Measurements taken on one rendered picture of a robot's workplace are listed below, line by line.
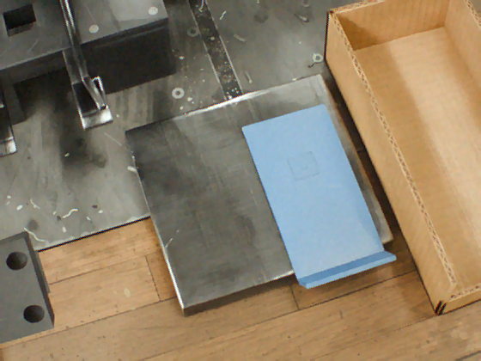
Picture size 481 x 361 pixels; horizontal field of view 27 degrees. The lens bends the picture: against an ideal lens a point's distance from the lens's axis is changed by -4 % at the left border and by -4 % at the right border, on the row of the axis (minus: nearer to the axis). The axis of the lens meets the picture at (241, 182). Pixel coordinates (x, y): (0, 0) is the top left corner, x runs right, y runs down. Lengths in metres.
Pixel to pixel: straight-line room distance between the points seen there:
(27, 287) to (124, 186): 0.38
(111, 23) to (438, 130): 0.28
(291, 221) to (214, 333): 0.10
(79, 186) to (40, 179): 0.03
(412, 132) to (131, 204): 0.24
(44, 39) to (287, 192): 0.23
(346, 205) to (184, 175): 0.13
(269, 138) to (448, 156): 0.15
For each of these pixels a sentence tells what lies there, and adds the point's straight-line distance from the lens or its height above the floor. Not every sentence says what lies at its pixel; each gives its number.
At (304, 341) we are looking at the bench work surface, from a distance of 0.77.
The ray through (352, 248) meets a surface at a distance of 0.77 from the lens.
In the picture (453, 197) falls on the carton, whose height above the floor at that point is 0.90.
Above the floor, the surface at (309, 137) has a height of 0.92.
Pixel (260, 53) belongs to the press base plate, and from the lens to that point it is 0.88.
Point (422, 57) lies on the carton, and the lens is 0.88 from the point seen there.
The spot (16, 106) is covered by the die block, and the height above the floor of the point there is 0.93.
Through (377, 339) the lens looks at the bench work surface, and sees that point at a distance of 0.77.
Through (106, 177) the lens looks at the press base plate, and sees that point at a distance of 0.83.
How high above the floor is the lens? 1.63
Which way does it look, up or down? 63 degrees down
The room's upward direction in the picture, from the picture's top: 2 degrees counter-clockwise
